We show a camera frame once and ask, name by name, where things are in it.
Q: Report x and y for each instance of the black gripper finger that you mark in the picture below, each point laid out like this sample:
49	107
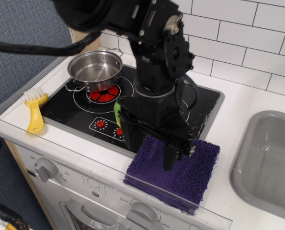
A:
171	154
133	134

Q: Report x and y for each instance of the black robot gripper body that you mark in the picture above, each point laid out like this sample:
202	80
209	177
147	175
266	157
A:
160	116

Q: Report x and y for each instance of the purple cloth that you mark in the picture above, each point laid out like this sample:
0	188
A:
183	187

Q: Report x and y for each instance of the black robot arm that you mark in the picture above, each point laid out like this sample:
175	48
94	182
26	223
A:
162	88

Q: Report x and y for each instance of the black toy stovetop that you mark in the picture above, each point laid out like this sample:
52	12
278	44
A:
91	115

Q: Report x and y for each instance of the green yellow toy corn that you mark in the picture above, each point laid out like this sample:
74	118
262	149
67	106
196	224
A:
117	109

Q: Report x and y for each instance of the grey right oven knob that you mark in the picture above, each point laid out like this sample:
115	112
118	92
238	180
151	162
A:
141	214

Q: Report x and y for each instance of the grey oven knob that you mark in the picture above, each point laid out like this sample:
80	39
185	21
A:
45	169
141	214

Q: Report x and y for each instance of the stainless steel pot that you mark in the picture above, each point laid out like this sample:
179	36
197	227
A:
97	70

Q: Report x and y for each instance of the grey sink basin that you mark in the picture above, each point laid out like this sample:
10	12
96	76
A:
258	173

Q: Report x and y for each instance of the grey left oven knob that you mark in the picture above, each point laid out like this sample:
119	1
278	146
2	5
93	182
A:
45	169

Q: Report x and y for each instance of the yellow white scrub brush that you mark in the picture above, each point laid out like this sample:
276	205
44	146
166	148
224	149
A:
34	98

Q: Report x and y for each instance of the yellow object bottom left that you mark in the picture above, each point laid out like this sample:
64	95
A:
10	227

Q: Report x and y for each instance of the grey oven door handle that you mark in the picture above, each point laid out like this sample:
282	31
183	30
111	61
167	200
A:
92	217

